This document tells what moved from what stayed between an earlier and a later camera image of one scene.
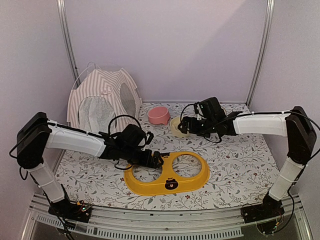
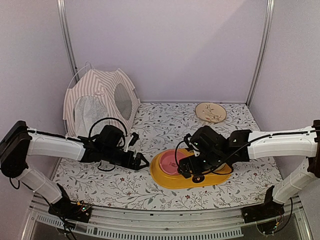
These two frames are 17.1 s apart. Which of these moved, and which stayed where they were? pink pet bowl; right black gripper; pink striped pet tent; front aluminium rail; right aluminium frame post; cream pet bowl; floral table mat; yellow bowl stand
Moved: right black gripper; pink striped pet tent; cream pet bowl; pink pet bowl; yellow bowl stand
Stayed: front aluminium rail; right aluminium frame post; floral table mat
